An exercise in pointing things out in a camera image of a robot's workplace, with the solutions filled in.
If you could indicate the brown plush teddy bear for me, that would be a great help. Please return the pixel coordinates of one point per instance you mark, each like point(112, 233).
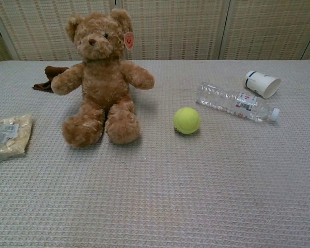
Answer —
point(103, 85)

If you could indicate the white paper cup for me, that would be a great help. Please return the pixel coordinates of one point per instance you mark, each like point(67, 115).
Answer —
point(262, 84)

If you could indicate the yellow tennis ball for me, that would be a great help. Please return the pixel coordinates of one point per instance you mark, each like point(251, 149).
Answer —
point(187, 120)

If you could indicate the dark brown cloth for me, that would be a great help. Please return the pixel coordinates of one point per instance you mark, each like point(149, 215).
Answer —
point(51, 73)

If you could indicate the orange round hang tag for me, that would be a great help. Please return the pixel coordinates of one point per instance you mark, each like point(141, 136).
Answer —
point(129, 40)

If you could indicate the woven bamboo folding screen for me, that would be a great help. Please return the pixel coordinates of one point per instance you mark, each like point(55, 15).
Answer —
point(186, 28)

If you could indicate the clear plastic water bottle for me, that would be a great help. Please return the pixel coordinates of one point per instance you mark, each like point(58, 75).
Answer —
point(232, 102)

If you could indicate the woven grey table cloth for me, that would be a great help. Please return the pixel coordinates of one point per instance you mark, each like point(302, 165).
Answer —
point(170, 180)

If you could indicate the clear bag of snacks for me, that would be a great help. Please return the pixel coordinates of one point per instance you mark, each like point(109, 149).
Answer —
point(11, 137)

